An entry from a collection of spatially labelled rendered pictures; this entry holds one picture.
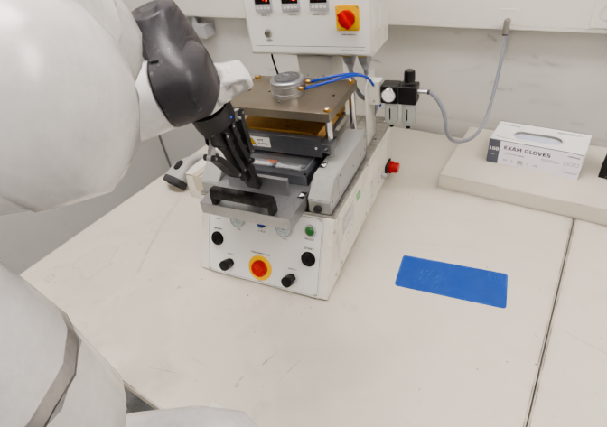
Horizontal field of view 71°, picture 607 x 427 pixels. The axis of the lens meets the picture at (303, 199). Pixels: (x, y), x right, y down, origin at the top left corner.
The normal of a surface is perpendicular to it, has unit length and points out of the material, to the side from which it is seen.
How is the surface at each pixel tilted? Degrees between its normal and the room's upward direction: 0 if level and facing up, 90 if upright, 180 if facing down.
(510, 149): 88
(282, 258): 65
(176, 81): 57
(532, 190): 0
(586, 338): 0
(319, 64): 90
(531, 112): 90
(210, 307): 0
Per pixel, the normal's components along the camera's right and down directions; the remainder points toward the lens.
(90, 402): 0.98, -0.19
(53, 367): 0.98, -0.05
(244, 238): -0.42, 0.19
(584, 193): -0.12, -0.80
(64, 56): 0.86, -0.15
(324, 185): -0.36, -0.22
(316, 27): -0.40, 0.59
